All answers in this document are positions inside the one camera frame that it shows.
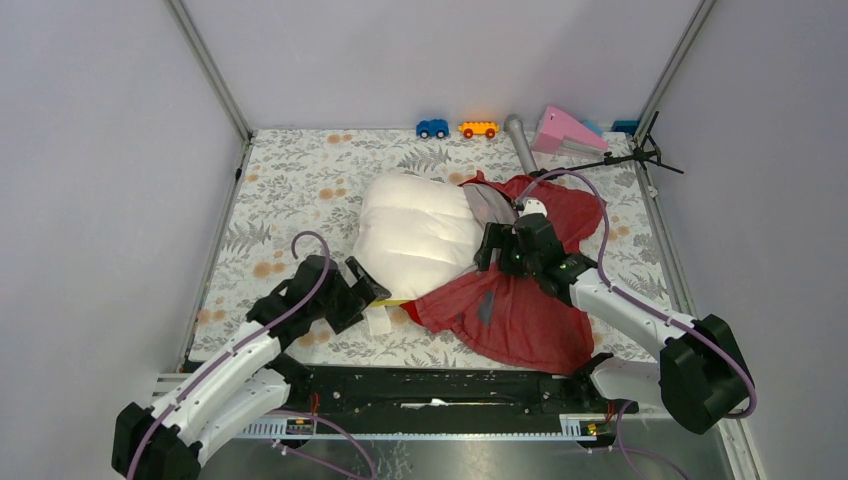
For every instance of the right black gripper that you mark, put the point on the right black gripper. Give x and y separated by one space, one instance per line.
491 239

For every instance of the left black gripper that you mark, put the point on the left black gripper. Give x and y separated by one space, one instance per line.
357 300

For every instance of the red printed pillowcase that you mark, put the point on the red printed pillowcase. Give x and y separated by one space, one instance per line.
509 319

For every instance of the white pillow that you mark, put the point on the white pillow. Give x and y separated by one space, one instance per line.
416 235

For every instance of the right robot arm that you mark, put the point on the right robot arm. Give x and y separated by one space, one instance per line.
697 373

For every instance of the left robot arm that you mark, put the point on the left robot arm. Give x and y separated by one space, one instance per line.
248 377

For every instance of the orange toy car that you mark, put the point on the orange toy car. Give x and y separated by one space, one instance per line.
486 130

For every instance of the grey microphone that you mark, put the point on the grey microphone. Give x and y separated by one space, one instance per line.
514 128

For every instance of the blue toy car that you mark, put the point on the blue toy car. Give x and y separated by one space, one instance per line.
433 128

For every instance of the pink wedge block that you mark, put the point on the pink wedge block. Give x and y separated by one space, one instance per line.
557 129

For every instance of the light blue block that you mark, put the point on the light blue block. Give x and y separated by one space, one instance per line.
595 129

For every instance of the black tripod stand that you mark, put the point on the black tripod stand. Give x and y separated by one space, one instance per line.
646 152

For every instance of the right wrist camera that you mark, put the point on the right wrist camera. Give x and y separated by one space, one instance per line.
532 206

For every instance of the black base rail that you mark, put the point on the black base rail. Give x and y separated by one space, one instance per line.
428 403

